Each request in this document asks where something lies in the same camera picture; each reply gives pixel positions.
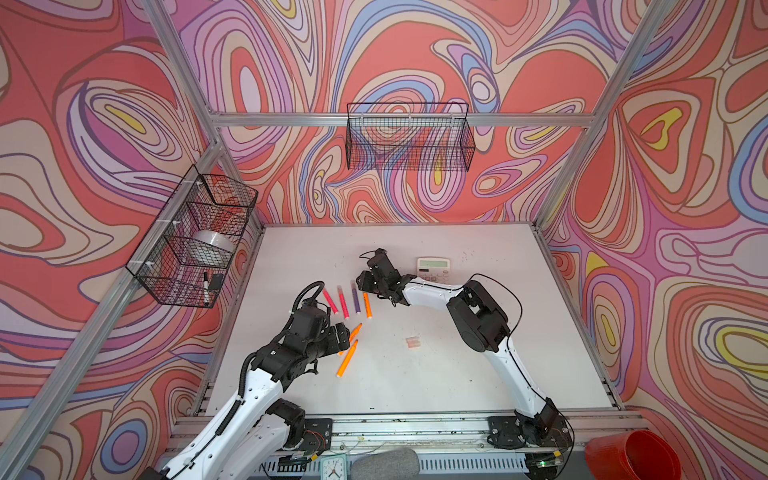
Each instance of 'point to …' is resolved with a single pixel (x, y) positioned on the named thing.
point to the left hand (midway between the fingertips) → (342, 334)
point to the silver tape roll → (216, 239)
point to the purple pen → (356, 298)
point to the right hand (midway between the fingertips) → (362, 285)
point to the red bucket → (631, 455)
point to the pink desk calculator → (434, 268)
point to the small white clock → (334, 467)
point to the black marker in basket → (206, 288)
